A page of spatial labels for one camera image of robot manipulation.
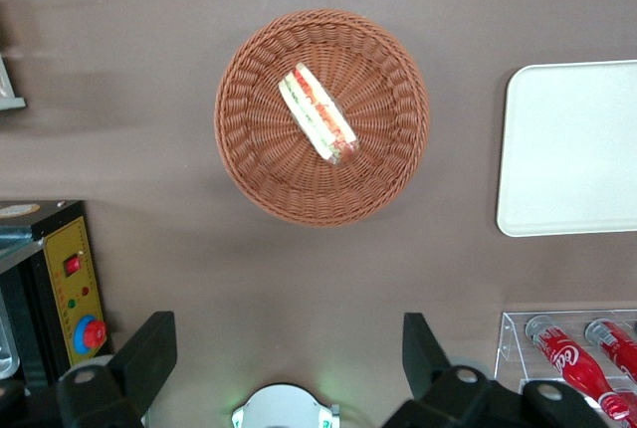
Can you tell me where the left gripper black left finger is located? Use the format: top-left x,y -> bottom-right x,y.
57,311 -> 178,428

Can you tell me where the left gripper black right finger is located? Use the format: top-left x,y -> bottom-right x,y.
382,312 -> 522,428

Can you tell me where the sandwich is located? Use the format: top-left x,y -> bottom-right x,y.
277,62 -> 360,166

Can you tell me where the brown wicker basket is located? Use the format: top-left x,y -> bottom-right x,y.
213,8 -> 431,228

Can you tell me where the cream plastic tray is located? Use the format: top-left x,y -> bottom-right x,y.
496,59 -> 637,239

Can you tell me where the grey snack packet tray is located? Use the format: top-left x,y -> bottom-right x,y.
0,54 -> 27,111

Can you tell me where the clear acrylic bottle rack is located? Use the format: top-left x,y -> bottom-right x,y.
495,309 -> 637,428

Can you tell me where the black food warmer machine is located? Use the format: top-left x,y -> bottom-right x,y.
0,200 -> 111,389

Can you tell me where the red cola bottle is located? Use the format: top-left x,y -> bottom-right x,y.
584,318 -> 637,384
525,315 -> 634,422

